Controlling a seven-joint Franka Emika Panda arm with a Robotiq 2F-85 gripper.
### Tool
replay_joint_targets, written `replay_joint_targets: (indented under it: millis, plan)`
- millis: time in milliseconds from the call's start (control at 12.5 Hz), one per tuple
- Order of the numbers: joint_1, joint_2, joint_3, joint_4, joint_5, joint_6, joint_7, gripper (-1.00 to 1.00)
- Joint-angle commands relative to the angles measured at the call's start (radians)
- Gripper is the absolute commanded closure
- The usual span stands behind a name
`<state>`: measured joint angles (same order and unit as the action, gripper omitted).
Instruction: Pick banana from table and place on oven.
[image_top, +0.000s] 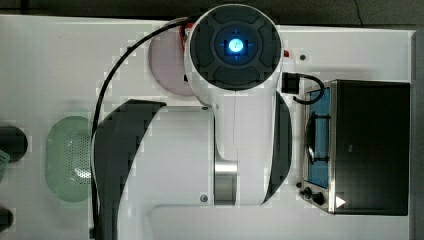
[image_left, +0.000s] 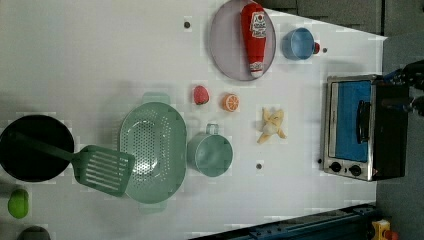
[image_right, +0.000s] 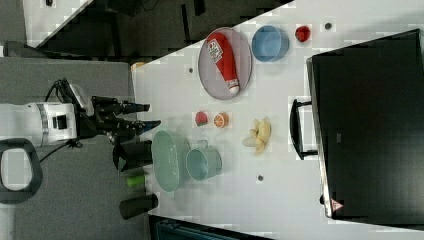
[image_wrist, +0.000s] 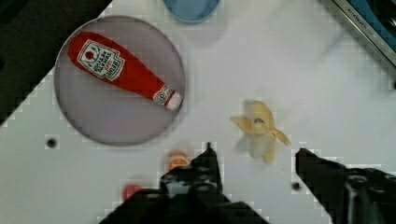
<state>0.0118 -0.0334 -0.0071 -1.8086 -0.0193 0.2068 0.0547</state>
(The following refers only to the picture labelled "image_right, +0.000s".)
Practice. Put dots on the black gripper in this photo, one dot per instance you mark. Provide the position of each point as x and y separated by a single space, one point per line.
98 115

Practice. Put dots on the peeled toy banana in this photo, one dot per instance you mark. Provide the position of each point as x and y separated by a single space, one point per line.
258 136

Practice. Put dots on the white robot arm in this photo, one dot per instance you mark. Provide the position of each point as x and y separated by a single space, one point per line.
66 122

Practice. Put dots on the black toaster oven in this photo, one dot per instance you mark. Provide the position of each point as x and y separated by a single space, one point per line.
367 105

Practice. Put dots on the black frying pan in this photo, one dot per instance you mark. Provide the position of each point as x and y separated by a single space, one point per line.
132 155

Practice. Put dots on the green oval colander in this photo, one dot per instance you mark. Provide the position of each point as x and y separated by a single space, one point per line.
169 152

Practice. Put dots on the green toy fruit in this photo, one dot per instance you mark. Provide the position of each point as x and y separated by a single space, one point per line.
133 181

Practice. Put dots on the toy strawberry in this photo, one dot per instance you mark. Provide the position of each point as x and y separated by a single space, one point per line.
201 118

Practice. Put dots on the dark round cup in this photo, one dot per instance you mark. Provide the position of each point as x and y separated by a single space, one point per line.
135 206

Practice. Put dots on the green mug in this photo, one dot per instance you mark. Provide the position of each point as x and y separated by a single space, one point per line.
203 161

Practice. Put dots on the grey round plate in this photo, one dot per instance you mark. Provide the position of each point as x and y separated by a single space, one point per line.
210 76

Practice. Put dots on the toy orange half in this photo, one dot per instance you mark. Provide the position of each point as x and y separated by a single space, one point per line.
221 120

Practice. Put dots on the red ketchup bottle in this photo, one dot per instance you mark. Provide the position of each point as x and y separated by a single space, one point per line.
220 50

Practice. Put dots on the blue bowl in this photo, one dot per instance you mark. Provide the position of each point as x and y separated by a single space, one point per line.
270 44

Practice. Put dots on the red toy apple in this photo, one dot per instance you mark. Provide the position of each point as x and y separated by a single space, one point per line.
302 33

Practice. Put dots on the blue metal frame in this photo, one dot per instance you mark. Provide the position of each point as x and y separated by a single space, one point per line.
166 230

